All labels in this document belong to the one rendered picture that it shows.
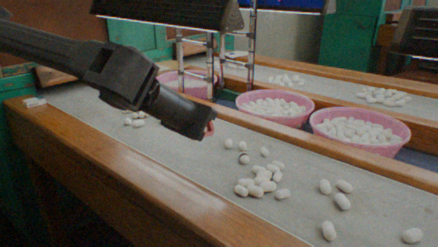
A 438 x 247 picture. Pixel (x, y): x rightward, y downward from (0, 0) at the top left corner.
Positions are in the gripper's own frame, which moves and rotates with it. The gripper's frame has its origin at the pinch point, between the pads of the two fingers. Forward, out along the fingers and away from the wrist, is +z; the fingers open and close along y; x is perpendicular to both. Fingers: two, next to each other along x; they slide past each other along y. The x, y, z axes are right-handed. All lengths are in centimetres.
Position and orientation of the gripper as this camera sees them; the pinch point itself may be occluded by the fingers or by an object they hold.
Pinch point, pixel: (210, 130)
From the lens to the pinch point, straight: 65.3
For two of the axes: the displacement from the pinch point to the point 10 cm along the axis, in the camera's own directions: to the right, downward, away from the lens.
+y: -7.5, -2.7, 6.0
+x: -4.1, 9.0, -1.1
